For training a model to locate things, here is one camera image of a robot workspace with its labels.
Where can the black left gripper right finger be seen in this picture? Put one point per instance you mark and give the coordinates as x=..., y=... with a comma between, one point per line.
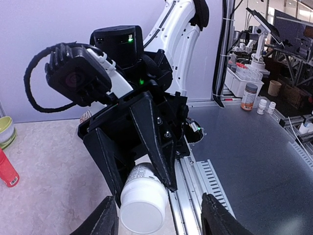
x=217, y=220

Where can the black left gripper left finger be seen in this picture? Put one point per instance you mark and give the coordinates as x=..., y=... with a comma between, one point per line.
x=102, y=221

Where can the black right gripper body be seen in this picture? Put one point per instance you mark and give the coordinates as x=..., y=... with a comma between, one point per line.
x=116, y=122

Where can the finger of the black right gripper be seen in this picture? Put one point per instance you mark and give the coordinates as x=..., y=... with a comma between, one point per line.
x=103, y=152
x=157, y=139

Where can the small white pill bottle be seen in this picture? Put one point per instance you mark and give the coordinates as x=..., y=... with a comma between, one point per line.
x=143, y=201

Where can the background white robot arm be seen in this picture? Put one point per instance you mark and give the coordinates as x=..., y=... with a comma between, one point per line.
x=252, y=41

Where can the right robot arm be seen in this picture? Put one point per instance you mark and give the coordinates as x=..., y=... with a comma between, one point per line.
x=139, y=84

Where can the white bowl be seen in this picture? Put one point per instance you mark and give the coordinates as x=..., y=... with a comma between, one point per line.
x=6, y=142

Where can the white plastic storage bin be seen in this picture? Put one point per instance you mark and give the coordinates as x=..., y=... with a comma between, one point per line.
x=237, y=78

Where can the orange pill bottle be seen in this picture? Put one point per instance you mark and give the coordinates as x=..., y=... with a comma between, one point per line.
x=7, y=172

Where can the lime green bowl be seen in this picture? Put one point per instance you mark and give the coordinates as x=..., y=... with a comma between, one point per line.
x=6, y=127

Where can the brown supplement bottle grey lid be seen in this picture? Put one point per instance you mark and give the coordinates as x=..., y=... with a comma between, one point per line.
x=249, y=96

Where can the small white bottle background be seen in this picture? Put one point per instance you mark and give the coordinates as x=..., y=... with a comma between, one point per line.
x=261, y=107

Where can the beige paper cup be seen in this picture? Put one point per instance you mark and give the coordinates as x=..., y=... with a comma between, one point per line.
x=274, y=88

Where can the right aluminium frame post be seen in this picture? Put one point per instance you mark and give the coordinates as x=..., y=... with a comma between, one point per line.
x=228, y=7

